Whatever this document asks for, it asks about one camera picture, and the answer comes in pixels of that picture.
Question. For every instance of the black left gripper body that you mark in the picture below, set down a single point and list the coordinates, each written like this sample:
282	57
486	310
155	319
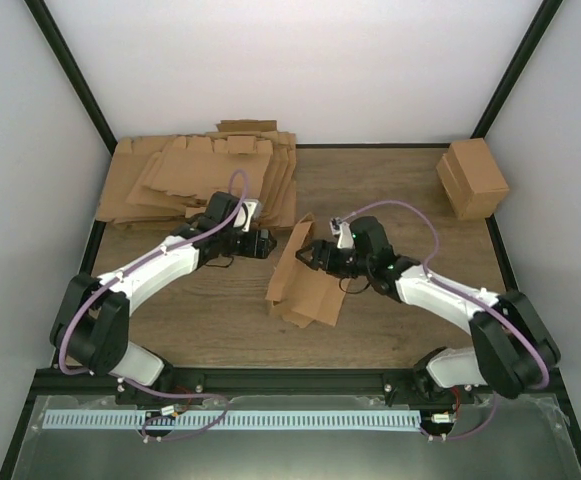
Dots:
256	249

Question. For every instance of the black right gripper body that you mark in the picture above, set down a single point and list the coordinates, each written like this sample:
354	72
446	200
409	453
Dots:
361	265

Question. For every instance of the brown cardboard box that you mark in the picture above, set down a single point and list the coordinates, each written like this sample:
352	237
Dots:
298	294
472	179

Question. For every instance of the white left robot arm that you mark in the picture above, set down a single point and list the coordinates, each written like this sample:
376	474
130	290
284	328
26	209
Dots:
92	324

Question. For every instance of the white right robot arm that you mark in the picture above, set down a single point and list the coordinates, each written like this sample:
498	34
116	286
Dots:
511	350

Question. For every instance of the folded brown cardboard box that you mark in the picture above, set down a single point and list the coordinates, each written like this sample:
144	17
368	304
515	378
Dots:
472	179

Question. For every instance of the stack of flat cardboard blanks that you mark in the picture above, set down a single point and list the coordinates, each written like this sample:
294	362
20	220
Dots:
155	180

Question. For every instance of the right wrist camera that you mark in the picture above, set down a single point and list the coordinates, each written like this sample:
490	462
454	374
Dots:
340	229

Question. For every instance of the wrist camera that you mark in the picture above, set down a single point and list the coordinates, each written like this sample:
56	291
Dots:
250	210
340	229

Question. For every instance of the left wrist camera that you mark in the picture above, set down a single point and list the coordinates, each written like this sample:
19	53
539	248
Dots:
250	210

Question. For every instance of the black aluminium frame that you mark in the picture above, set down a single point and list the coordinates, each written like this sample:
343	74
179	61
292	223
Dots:
263	380

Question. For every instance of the white slotted cable duct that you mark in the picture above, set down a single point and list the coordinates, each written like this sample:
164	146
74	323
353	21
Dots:
245	420

